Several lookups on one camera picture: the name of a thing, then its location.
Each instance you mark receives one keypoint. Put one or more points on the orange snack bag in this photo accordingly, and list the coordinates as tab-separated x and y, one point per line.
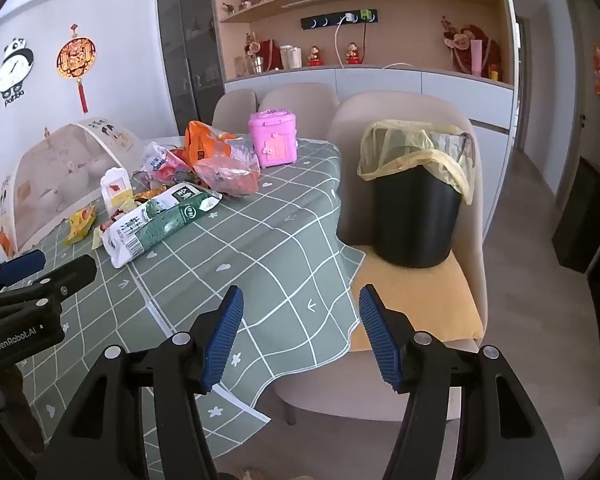
212	142

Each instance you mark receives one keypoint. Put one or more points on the beige dining chair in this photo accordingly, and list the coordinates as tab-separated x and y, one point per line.
295	105
345	160
232	107

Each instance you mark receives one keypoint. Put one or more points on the black trash bin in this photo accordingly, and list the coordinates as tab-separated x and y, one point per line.
415	225

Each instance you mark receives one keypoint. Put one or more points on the red knot wall ornament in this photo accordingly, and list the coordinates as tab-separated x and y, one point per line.
76	60

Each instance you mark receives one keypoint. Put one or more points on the dark glass cabinet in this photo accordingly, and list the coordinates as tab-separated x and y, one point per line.
185	50

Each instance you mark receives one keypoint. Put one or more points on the pink white snack packet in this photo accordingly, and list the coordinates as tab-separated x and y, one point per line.
157	162

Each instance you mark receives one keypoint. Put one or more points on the green checked tablecloth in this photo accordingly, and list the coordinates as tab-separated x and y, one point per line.
260	260

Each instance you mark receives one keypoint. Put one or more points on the dark red bag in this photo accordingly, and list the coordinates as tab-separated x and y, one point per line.
269	55

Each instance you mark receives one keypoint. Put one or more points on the small red figurine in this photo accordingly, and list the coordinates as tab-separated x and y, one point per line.
315	57
352	54

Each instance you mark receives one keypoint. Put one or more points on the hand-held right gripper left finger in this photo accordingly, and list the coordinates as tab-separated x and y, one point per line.
224	342

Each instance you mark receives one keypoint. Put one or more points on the black power strip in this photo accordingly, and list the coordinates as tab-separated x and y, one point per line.
320	21

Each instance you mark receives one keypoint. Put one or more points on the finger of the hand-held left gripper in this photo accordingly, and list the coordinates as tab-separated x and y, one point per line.
22	265
67	272

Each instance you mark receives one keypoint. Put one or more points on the large red doll ornament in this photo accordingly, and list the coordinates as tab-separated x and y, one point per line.
462	40

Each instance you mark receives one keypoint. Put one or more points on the pink toy box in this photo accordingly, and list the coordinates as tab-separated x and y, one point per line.
275	137

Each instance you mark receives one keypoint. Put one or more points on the orange brown wrapper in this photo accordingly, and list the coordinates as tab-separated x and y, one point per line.
152	193

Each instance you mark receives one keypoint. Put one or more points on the yellow seat cushion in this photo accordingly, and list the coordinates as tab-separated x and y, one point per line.
415	300

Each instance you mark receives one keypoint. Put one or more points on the black floor appliance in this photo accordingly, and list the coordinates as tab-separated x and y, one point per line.
585	210

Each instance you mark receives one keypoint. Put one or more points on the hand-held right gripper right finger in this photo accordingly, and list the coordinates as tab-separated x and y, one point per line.
380	342

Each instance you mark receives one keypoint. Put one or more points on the green white milk carton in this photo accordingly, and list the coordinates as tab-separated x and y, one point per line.
155	225

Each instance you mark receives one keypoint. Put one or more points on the wall shelf cabinet unit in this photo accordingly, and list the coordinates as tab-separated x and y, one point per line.
405	40

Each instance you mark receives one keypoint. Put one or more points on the pink bottle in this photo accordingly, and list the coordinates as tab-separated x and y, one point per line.
476	57

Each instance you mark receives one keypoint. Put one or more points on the panda wall clock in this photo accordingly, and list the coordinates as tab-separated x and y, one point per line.
14	72

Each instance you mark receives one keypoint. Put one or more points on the yellow snack packet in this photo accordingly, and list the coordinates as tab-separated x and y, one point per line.
80	222

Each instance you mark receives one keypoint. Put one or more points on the mesh food cover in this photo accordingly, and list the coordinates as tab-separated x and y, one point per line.
55	170

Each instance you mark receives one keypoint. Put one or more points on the red clear plastic bag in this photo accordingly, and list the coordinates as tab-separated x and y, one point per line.
230	177

